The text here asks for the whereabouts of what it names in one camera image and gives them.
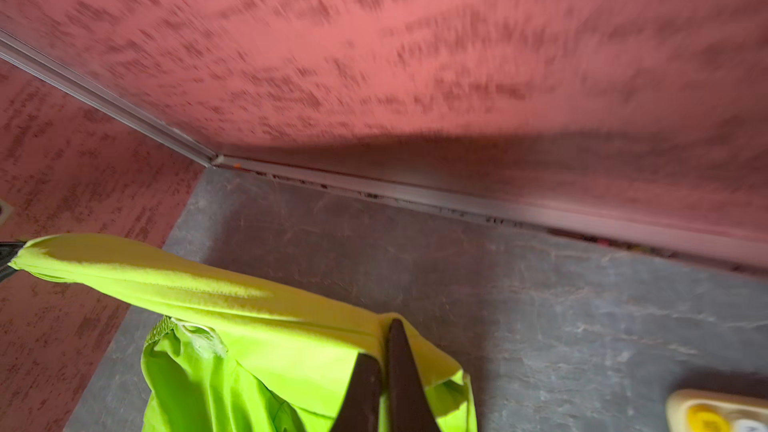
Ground lime green shorts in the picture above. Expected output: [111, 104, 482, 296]
[11, 234, 478, 431]

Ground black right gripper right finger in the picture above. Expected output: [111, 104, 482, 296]
[387, 319, 440, 432]

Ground cream desk calculator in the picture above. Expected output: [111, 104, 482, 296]
[665, 389, 767, 432]

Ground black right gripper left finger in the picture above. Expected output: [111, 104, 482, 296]
[330, 354, 382, 432]

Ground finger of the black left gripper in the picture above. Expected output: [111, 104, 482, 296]
[0, 241, 25, 282]

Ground left aluminium corner post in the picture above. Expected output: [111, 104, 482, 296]
[1, 30, 218, 167]

